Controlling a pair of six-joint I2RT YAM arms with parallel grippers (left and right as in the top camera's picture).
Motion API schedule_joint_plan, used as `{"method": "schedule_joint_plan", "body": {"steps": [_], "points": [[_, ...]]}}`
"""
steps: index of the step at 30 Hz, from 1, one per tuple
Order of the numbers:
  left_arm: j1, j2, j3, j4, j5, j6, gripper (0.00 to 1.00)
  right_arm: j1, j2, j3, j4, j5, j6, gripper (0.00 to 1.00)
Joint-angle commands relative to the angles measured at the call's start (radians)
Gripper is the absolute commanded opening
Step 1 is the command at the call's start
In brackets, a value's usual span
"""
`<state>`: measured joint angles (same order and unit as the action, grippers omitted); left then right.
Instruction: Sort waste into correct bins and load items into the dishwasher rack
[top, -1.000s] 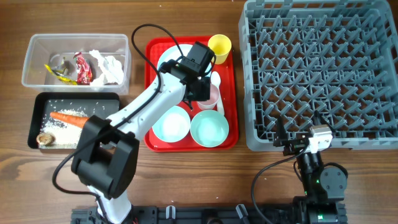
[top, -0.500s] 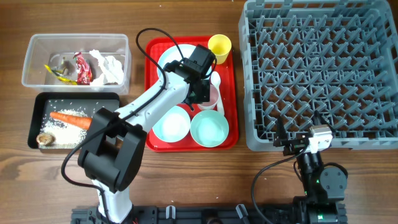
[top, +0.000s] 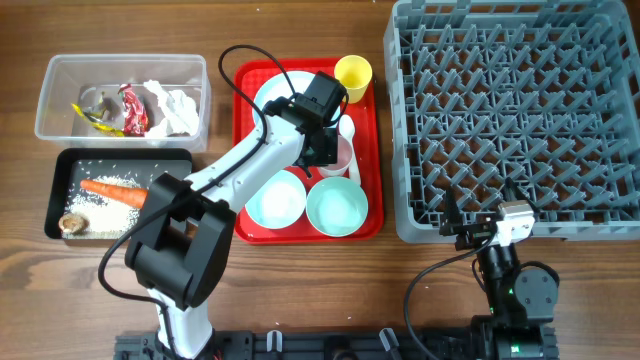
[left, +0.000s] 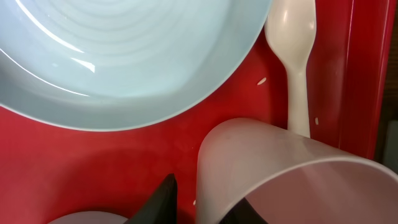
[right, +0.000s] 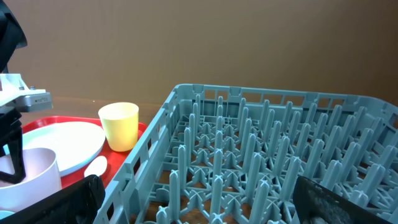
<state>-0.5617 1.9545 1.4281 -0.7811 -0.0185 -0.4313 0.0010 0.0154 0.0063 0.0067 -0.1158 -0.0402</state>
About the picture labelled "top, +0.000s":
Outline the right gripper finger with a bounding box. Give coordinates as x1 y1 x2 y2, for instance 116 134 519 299
503 177 539 215
439 186 463 235

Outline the pink plastic cup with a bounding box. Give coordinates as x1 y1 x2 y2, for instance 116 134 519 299
318 135 354 177

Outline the teal bowl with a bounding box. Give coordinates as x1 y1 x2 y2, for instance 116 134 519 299
306 177 369 237

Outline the light blue rice bowl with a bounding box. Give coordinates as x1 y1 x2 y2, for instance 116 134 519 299
245 170 307 230

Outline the yellow plastic cup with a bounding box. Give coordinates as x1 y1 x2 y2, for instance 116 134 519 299
334 55 373 104

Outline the white tissue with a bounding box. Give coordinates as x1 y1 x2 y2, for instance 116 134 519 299
143 80 199 138

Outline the red snack wrapper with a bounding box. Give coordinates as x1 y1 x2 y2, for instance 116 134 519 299
118 84 150 136

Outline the orange carrot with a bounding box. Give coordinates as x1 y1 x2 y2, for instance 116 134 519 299
80 179 148 209

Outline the yellow snack wrapper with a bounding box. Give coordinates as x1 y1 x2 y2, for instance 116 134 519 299
71 92 125 137

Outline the brown food scrap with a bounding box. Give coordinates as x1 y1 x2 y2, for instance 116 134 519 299
58 213 89 235

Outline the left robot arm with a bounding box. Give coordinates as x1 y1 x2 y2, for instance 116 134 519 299
123 94 340 359

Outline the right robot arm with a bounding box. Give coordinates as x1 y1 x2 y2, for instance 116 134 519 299
439 179 560 360

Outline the grey dishwasher rack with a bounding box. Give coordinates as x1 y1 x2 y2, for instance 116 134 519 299
383 1 639 243

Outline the white plastic spoon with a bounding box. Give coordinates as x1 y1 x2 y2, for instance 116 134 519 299
338 115 361 186

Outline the red plastic tray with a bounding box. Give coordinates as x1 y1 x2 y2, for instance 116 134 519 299
232 57 384 245

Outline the light blue plate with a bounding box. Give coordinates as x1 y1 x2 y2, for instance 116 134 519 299
254 71 315 109

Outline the spilled white rice pile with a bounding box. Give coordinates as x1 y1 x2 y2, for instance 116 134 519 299
62 176 142 239

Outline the black plastic bin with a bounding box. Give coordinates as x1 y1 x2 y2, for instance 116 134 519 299
44 148 192 240

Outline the clear plastic bin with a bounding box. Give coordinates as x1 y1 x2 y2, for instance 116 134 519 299
34 54 212 153

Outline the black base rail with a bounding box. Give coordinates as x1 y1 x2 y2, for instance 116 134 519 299
113 327 559 360

